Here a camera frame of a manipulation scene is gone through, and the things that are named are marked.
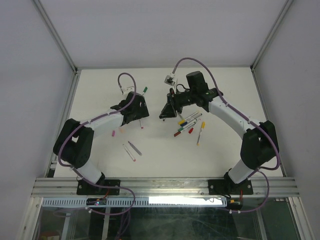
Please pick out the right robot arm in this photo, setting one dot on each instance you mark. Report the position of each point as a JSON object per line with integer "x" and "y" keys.
{"x": 259, "y": 139}

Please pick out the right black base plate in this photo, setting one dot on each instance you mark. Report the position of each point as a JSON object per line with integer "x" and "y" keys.
{"x": 227, "y": 188}

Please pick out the grey slotted cable duct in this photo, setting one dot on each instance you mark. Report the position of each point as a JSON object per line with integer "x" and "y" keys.
{"x": 139, "y": 202}

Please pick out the pink cap acrylic marker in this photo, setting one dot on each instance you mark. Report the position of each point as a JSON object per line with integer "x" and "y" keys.
{"x": 141, "y": 124}

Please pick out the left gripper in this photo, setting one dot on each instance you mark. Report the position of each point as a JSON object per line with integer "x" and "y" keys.
{"x": 142, "y": 112}

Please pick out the blue cap marker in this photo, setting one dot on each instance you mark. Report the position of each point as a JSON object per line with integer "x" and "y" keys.
{"x": 192, "y": 119}

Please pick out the left aluminium frame post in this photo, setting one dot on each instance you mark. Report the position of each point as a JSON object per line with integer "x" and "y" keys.
{"x": 54, "y": 34}

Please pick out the yellow cap long marker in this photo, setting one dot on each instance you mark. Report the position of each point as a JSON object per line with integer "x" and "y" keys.
{"x": 200, "y": 133}

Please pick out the green cap rainbow marker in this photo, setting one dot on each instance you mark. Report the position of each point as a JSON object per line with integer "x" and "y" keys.
{"x": 144, "y": 90}

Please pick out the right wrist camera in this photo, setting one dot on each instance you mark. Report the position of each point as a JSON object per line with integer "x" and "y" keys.
{"x": 170, "y": 79}

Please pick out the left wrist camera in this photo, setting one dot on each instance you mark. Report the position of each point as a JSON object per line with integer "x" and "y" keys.
{"x": 126, "y": 90}

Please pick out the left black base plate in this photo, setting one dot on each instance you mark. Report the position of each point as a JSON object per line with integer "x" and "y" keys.
{"x": 86, "y": 189}

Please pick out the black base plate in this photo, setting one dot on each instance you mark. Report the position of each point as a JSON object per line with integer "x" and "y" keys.
{"x": 227, "y": 188}
{"x": 86, "y": 189}

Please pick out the aluminium mounting rail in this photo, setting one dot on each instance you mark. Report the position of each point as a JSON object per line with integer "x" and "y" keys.
{"x": 278, "y": 187}

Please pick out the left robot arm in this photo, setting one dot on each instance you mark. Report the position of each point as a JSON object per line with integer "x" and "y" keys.
{"x": 75, "y": 140}

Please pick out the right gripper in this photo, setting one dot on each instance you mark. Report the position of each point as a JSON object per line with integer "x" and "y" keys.
{"x": 169, "y": 111}

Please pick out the aluminium frame post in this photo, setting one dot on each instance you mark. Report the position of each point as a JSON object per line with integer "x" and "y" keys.
{"x": 54, "y": 34}
{"x": 272, "y": 33}

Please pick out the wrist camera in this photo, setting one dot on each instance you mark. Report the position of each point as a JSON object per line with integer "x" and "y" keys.
{"x": 126, "y": 90}
{"x": 170, "y": 79}

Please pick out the translucent grey highlighter pen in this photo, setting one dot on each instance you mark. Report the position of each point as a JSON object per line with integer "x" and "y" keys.
{"x": 135, "y": 148}

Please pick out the right aluminium frame post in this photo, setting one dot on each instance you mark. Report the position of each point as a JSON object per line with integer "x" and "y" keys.
{"x": 272, "y": 33}

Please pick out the magenta cap acrylic marker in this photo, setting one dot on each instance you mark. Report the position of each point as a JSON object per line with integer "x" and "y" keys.
{"x": 129, "y": 153}

